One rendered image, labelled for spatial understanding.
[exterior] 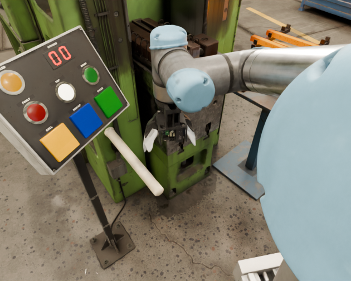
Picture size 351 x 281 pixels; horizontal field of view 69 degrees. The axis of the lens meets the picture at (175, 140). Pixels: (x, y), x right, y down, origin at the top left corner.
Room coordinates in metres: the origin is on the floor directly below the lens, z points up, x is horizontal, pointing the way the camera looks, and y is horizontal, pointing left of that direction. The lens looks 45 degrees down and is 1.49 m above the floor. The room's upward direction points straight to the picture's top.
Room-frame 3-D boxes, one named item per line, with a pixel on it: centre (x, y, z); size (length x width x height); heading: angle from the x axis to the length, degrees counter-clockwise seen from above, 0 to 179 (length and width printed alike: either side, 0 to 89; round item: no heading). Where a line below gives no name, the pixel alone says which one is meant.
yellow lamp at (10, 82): (0.51, 0.38, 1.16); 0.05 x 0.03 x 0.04; 127
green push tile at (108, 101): (0.65, 0.21, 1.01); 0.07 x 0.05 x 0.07; 152
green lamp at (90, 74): (0.67, 0.25, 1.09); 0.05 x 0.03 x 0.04; 127
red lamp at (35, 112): (0.49, 0.35, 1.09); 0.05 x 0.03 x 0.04; 127
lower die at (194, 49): (1.19, 0.10, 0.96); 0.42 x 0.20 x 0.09; 37
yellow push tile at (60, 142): (0.47, 0.31, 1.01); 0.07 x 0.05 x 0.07; 152
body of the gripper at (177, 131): (0.50, 0.01, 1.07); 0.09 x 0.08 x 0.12; 11
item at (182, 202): (0.99, -0.06, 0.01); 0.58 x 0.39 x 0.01; 127
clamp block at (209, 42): (1.18, -0.14, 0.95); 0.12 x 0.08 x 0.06; 37
